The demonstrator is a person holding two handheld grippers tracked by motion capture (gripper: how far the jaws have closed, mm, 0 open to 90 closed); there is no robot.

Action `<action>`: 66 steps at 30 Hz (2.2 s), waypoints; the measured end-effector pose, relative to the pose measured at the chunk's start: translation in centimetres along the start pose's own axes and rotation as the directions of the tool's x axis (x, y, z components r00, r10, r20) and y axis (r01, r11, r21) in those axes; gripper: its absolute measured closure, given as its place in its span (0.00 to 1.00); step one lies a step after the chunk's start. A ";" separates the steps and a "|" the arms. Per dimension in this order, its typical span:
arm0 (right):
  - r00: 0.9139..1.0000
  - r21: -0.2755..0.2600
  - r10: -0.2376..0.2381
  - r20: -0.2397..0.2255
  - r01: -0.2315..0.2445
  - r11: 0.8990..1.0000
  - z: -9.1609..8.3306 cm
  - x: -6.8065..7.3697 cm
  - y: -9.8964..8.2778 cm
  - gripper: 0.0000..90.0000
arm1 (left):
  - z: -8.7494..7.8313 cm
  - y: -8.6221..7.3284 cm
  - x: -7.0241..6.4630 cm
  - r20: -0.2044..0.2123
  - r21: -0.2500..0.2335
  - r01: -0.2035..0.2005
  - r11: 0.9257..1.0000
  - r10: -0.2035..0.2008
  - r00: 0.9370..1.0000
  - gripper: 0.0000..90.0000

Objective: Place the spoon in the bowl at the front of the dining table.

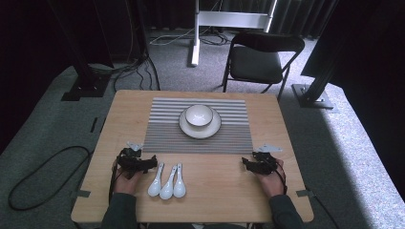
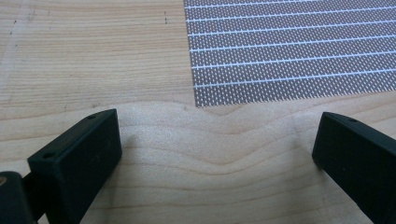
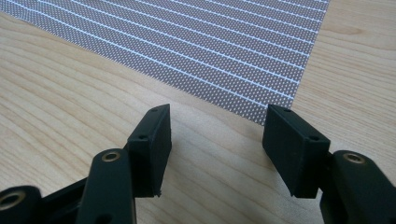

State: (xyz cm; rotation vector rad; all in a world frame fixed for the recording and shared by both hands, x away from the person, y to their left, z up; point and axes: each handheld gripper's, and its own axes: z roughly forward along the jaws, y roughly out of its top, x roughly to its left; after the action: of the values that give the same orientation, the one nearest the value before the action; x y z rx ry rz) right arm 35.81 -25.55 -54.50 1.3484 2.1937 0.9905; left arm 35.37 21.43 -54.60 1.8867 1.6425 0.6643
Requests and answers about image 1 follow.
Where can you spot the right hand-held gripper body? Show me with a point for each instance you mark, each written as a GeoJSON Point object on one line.
{"type": "Point", "coordinates": [265, 161]}

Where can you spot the white ceramic spoon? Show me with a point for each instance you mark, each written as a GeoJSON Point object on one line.
{"type": "Point", "coordinates": [168, 187]}
{"type": "Point", "coordinates": [179, 186]}
{"type": "Point", "coordinates": [155, 186]}

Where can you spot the white metal desk frame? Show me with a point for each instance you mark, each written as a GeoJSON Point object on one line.
{"type": "Point", "coordinates": [229, 19]}

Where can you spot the white bowl with dark rim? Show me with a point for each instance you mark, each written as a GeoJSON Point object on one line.
{"type": "Point", "coordinates": [199, 116]}

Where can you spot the white plate with dark rim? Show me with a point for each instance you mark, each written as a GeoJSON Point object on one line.
{"type": "Point", "coordinates": [203, 132]}

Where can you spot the person's left hand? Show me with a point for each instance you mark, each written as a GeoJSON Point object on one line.
{"type": "Point", "coordinates": [126, 183]}

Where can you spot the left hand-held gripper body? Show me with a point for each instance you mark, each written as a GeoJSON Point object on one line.
{"type": "Point", "coordinates": [130, 161]}

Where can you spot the person's right hand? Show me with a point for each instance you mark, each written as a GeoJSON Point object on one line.
{"type": "Point", "coordinates": [271, 183]}

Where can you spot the grey striped placemat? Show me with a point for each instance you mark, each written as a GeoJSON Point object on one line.
{"type": "Point", "coordinates": [165, 136]}

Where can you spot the black metal stand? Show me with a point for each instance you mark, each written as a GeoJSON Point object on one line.
{"type": "Point", "coordinates": [86, 82]}
{"type": "Point", "coordinates": [313, 95]}

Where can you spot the black folding chair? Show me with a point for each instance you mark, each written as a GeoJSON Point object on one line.
{"type": "Point", "coordinates": [254, 65]}

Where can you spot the grey tape piece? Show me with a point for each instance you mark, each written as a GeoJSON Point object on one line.
{"type": "Point", "coordinates": [304, 193]}
{"type": "Point", "coordinates": [83, 193]}

